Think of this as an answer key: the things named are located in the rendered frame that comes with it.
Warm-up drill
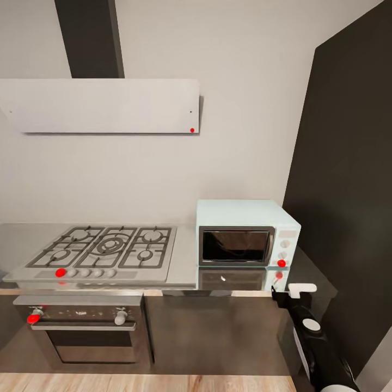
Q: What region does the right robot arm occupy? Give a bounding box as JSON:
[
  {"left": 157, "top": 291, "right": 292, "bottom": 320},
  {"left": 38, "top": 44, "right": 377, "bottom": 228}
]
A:
[{"left": 271, "top": 283, "right": 360, "bottom": 392}]

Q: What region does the microwave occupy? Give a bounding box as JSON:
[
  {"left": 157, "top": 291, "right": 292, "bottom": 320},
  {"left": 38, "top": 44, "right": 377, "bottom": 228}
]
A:
[{"left": 196, "top": 200, "right": 301, "bottom": 267}]

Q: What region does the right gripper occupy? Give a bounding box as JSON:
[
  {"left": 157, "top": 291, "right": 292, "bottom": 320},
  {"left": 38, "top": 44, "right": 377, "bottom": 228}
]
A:
[{"left": 271, "top": 286, "right": 311, "bottom": 315}]

